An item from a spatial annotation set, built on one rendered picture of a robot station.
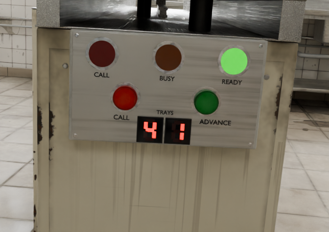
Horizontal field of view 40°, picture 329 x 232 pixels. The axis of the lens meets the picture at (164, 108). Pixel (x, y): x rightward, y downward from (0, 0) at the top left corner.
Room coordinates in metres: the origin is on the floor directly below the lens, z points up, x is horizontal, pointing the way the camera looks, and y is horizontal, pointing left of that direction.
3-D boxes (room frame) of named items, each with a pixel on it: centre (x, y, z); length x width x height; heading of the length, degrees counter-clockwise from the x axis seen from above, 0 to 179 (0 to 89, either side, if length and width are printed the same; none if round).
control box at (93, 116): (0.56, 0.00, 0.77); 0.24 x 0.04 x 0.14; 92
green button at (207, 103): (0.55, -0.05, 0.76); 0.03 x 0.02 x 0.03; 92
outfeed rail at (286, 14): (1.55, -0.11, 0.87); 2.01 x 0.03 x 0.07; 2
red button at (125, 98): (0.54, 0.05, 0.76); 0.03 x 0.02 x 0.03; 92
